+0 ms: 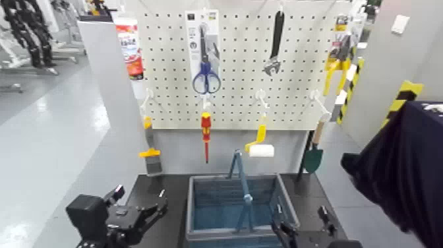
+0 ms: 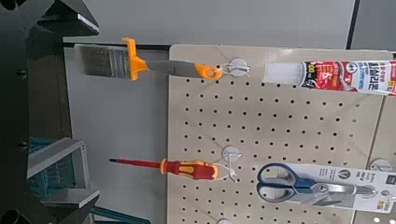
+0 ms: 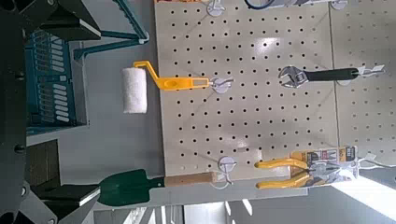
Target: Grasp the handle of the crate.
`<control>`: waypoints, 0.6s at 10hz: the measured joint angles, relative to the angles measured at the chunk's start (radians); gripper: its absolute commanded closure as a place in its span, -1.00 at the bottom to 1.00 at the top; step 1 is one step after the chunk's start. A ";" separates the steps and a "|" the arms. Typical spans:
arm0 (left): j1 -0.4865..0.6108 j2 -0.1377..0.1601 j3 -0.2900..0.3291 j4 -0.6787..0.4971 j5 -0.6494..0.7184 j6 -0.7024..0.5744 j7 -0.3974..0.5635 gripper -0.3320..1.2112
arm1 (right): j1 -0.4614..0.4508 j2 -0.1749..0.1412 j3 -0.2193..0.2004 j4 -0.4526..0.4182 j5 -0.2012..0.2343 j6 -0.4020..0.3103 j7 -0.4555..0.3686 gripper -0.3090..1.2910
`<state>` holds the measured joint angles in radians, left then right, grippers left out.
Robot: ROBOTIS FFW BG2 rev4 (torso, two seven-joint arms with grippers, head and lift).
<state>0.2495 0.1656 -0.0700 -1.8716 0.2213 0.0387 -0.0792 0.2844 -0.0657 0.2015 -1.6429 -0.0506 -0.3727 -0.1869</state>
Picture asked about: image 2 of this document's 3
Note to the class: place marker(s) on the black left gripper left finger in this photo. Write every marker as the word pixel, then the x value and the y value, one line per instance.
pixel 62 12

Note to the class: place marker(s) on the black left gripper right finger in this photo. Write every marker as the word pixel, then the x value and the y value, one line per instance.
pixel 71 197

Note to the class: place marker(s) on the red yellow screwdriver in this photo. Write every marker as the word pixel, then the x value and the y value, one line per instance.
pixel 186 169

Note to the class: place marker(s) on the white pegboard hook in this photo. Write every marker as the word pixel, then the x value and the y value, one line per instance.
pixel 238 67
pixel 379 164
pixel 232 153
pixel 224 221

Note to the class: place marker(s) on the beige pegboard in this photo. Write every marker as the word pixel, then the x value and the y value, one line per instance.
pixel 280 124

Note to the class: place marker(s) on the blue scissors on card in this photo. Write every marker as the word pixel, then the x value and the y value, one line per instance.
pixel 299 183

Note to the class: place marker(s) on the red white sealant tube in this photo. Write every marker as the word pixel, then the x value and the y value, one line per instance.
pixel 342 77

